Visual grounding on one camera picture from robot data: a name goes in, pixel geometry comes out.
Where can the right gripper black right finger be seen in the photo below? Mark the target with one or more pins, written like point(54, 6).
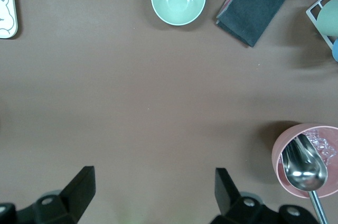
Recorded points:
point(227, 197)

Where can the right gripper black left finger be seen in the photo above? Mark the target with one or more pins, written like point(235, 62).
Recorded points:
point(76, 197)

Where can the pink bowl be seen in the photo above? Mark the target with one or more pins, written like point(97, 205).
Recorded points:
point(281, 179)

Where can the metal scoop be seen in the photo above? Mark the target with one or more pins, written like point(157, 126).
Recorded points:
point(303, 171)

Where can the clear plastic ice cubes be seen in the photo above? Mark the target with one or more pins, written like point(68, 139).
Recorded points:
point(323, 144)

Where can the light blue cup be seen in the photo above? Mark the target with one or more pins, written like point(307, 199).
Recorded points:
point(336, 49)

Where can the dark grey folded cloth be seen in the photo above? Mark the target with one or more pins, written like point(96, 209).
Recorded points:
point(253, 12)

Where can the pale green cup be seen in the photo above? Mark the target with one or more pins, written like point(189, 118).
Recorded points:
point(328, 18)

